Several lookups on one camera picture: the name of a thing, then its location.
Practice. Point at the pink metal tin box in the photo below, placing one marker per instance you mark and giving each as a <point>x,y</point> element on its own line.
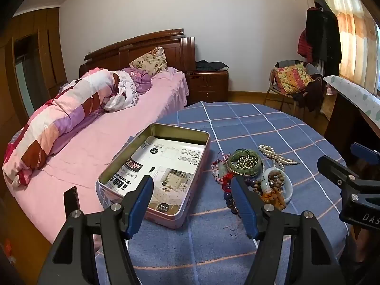
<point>178,130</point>

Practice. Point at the blue plaid tablecloth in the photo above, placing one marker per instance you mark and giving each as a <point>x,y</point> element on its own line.
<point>267,124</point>

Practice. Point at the dark wooden desk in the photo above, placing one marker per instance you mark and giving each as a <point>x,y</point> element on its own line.
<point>341,121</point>

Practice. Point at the hanging black coat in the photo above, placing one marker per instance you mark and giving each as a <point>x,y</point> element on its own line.
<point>323,35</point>

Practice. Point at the printed paper sheet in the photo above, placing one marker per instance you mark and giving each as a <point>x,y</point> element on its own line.
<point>178,166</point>

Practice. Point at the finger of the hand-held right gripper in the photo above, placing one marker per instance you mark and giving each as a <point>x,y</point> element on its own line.
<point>335,169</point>
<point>365,152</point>

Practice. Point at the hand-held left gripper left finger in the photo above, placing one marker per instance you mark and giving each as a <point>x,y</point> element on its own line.
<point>142,202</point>

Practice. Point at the hanging red jacket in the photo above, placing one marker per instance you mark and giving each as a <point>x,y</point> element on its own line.
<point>303,46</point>

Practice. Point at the pale patterned desk cover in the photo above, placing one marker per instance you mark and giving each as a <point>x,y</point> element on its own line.
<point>356,95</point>

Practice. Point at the purple blanket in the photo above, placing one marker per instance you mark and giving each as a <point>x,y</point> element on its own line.
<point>141,78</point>

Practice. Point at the orange patterned curtain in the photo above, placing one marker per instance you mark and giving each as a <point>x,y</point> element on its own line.
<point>353,20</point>

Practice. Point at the white floral cloth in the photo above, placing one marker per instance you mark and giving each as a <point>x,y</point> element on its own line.
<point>124,95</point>

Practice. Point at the green jade bangle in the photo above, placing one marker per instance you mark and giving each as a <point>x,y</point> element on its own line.
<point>232,159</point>

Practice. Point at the pink patchwork quilt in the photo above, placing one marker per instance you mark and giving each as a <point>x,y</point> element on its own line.
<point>59,115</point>

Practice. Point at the brown wooden wardrobe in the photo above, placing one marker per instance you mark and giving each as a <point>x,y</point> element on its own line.
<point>50,50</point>

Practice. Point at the dark wooden nightstand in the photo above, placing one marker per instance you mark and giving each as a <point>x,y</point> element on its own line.
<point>207,86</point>

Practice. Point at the bed with pink sheet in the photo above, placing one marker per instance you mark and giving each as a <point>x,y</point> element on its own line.
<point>118,124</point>

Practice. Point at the dark clothes on chair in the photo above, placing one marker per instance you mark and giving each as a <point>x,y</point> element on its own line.
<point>311,95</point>

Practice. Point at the colourful patchwork cushion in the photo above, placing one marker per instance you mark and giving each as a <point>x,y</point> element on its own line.
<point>292,77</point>

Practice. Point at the dark wooden headboard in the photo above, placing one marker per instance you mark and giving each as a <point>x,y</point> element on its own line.
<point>133,47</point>

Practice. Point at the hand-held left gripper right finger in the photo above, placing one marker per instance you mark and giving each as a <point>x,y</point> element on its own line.
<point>244,207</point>

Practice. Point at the dark folded clothes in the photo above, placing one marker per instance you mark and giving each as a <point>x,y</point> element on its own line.
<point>210,65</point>

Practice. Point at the white jade bangle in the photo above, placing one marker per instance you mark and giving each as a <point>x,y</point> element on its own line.
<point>286,190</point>

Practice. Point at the floral pillow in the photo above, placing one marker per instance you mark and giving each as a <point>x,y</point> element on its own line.
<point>150,61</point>

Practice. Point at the metal chair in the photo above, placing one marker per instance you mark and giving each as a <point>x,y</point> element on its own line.
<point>276,92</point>

